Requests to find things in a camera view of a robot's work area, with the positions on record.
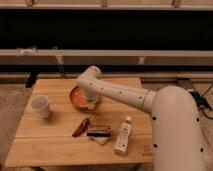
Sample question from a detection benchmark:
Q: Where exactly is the orange ceramic bowl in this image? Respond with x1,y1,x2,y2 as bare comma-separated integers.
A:
69,85,101,111

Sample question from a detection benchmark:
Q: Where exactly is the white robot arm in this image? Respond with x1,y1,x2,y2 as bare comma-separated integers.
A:
77,66,206,171

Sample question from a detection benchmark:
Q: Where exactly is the black cable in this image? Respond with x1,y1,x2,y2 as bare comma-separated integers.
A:
196,83,213,120

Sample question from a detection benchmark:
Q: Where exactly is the white plastic bottle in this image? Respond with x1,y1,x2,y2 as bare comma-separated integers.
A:
114,116,132,155

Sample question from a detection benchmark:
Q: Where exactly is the white paper cup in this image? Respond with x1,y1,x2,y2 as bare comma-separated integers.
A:
30,95,51,118

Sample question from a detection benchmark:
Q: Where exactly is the red chili pepper toy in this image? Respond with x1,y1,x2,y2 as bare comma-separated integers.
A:
72,118,90,137

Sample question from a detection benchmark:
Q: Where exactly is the small white packet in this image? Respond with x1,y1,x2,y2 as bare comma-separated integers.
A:
94,137,109,145

